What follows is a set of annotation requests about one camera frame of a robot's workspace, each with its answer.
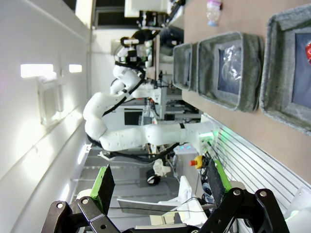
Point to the white cabinet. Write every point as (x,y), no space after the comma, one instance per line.
(145,8)

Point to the ceiling air vent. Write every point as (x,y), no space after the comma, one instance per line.
(49,102)

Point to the large ceiling light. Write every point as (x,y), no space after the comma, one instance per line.
(36,71)

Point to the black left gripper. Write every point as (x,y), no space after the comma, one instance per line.
(132,58)

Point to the plastic bottle pink label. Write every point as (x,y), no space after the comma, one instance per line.
(213,14)

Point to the yellow red emergency stop button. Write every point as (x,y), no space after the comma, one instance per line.
(198,161)

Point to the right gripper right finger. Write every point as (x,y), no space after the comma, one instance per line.
(218,184)

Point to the grey fabric basket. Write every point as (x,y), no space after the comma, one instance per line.
(181,68)
(274,72)
(206,72)

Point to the clear plastic cup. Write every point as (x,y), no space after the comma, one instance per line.
(232,63)

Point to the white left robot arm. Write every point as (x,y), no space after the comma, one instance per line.
(126,140)

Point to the crushed red can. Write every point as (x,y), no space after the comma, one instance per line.
(309,52)

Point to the white crumpled cloth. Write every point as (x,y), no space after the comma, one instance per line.
(160,167)

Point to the small ceiling light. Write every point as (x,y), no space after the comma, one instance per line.
(74,68)

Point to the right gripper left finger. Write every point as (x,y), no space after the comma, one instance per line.
(107,189)

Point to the aluminium rail panel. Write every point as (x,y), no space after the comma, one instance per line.
(255,160)

